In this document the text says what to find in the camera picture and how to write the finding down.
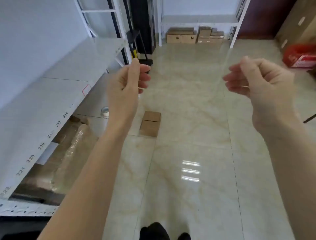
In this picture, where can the red fire extinguisher box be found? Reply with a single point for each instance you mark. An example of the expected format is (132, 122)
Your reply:
(300, 56)

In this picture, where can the person's black left shoe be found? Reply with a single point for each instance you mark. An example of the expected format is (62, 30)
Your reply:
(154, 231)

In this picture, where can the pile of stored cardboard boxes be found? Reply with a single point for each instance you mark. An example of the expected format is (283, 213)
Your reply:
(188, 39)

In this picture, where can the person's left forearm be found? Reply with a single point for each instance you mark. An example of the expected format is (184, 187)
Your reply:
(93, 185)

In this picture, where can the person's right forearm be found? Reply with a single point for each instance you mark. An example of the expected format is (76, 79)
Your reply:
(296, 185)

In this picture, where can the person's black right shoe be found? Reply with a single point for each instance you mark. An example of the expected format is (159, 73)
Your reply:
(184, 236)

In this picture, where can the person's black shoe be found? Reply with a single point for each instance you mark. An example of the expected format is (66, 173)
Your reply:
(184, 236)
(154, 231)

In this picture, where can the white metal shelf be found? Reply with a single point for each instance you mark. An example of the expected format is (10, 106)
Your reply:
(197, 19)
(37, 111)

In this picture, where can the black metal screen stand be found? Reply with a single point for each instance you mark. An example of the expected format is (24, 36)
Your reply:
(132, 34)

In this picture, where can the black water dispenser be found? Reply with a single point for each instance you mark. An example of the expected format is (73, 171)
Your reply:
(143, 24)

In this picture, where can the plastic-wrapped cardboard box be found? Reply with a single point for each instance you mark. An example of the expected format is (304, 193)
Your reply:
(61, 160)

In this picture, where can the large cardboard box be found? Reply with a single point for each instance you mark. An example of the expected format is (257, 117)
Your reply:
(296, 22)

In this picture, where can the clear tape roll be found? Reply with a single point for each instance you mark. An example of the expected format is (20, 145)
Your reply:
(105, 111)

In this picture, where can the person's right hand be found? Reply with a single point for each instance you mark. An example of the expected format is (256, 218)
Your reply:
(269, 99)

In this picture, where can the dark red door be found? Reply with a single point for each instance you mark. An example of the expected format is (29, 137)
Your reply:
(266, 17)

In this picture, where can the person's left hand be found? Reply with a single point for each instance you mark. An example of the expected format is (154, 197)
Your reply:
(122, 99)

